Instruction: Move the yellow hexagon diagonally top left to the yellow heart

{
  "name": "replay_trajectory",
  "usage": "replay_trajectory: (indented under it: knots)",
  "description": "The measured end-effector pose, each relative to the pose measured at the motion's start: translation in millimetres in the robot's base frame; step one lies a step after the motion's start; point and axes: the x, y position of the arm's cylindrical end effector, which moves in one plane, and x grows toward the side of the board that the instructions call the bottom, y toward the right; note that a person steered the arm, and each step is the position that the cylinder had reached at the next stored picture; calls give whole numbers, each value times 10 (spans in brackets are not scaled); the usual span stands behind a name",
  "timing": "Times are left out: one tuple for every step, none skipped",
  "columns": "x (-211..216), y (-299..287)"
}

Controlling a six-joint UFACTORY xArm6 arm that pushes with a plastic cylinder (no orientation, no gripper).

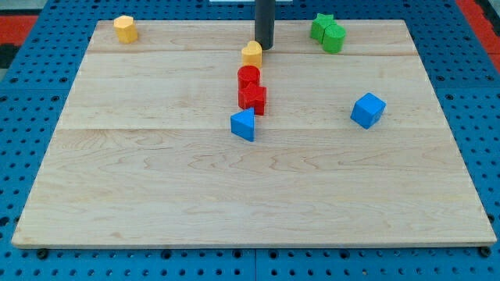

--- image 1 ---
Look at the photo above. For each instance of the red star block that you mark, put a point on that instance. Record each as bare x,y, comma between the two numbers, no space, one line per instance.
253,96

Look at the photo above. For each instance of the light wooden board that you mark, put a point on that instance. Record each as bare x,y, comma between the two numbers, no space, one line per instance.
143,157

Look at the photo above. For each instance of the yellow heart block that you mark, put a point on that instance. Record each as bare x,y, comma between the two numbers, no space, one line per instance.
252,54

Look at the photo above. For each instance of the blue triangle block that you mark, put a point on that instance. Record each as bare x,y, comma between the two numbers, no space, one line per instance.
242,124

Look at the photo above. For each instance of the blue perforated base mat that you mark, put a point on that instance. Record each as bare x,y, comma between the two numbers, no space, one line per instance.
38,80

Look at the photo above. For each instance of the green cylinder block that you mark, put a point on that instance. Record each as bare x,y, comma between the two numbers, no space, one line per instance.
333,38

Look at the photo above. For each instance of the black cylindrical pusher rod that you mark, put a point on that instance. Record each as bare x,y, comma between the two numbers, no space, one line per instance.
264,22

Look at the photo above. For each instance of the blue cube block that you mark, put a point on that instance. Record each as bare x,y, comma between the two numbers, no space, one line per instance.
368,110

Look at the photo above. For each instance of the red cylinder block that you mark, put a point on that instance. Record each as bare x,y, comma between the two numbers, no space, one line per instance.
248,75

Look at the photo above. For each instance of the yellow hexagon block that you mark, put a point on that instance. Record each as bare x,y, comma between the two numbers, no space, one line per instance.
125,29

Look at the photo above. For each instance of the green star block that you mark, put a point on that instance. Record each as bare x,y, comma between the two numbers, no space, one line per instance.
319,25

